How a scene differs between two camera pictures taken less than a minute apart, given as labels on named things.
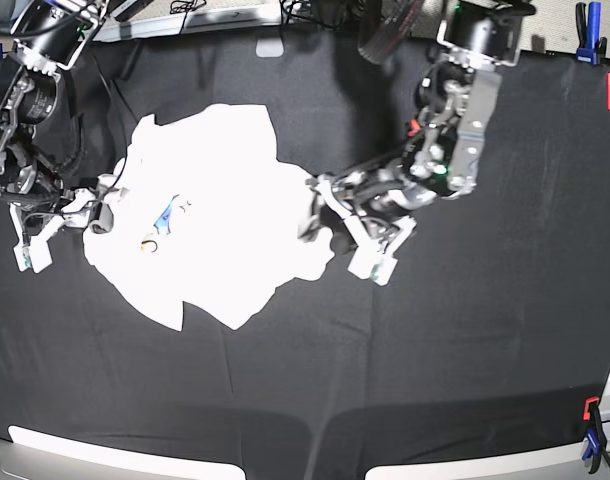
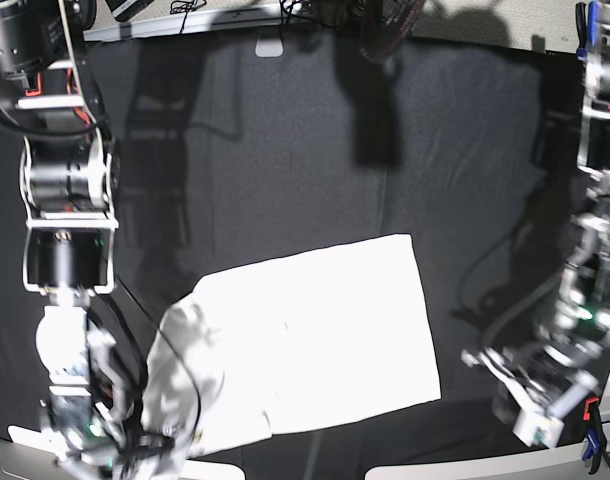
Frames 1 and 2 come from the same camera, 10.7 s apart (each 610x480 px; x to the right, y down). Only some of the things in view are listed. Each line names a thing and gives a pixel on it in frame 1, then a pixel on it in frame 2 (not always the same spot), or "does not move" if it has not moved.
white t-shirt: (202, 212) → (272, 347)
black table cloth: (505, 313) does not move
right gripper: (356, 191) → (539, 380)
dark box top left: (124, 10) does not move
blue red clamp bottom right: (596, 436) does not move
